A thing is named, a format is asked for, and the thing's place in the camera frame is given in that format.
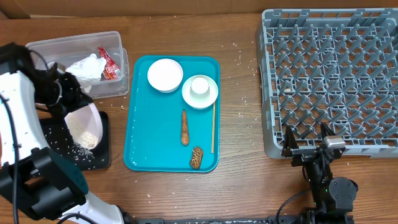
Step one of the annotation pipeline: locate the white saucer plate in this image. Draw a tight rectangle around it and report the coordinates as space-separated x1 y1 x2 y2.
182 75 218 110

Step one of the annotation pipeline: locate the teal plastic tray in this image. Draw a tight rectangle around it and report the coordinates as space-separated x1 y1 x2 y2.
124 55 221 173

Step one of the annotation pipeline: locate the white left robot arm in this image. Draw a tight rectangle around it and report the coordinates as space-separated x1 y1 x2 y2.
1 43 134 223

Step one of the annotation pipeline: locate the grey dishwasher rack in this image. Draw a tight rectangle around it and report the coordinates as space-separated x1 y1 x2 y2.
256 8 397 159

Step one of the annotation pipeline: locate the black tray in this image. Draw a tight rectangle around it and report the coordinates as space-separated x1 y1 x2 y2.
40 111 111 170

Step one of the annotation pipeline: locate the large white plate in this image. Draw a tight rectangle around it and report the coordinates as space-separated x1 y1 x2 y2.
64 103 103 144

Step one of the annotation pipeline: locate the white napkin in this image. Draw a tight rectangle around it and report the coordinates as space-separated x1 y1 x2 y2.
66 54 106 93

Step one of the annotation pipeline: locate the white upturned cup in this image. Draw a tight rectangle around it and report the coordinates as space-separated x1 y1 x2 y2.
191 77 209 95

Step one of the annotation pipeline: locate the pile of rice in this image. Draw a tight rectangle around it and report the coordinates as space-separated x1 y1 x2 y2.
73 131 98 150

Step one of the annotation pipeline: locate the clear plastic bin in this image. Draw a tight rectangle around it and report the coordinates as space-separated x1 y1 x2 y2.
26 31 129 99

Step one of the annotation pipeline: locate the wooden chopstick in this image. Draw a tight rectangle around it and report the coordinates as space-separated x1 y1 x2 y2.
211 102 216 154

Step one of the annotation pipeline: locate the pink small bowl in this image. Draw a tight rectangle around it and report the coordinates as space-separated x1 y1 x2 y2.
147 58 183 93

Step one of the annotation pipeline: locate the brown shiitake mushroom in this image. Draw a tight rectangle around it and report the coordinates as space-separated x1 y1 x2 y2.
190 147 203 169

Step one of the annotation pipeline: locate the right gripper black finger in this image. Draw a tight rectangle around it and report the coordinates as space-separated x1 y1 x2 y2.
320 122 336 138
283 126 299 150

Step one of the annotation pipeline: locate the red snack wrapper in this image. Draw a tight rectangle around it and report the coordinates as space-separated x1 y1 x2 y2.
98 47 121 80

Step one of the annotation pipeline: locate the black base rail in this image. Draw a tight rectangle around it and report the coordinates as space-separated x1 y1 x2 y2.
136 215 312 224

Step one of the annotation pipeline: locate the brown carrot piece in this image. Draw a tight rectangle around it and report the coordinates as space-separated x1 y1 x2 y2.
181 110 190 146

